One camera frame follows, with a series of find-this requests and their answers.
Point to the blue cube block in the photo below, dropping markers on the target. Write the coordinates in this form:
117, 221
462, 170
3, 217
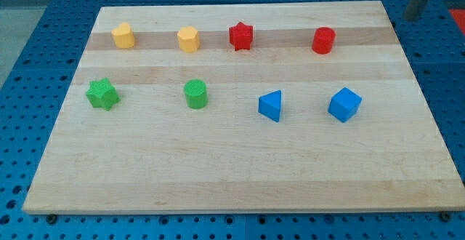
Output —
344, 104

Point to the blue triangle block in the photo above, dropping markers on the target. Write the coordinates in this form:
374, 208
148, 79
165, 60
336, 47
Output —
269, 105

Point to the green cylinder block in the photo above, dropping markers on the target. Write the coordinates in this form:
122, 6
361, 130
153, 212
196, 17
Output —
196, 94

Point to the wooden board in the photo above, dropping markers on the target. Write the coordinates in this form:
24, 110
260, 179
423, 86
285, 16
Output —
152, 154

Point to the red star block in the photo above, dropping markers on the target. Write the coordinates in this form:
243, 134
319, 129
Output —
241, 36

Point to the yellow hexagon block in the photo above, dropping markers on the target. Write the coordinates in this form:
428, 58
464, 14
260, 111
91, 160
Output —
188, 39

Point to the red cylinder block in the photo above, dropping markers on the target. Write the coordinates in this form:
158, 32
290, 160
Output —
323, 40

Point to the yellow heart block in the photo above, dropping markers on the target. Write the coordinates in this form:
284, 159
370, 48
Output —
123, 36

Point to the green star block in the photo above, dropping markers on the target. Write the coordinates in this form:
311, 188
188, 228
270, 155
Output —
102, 94

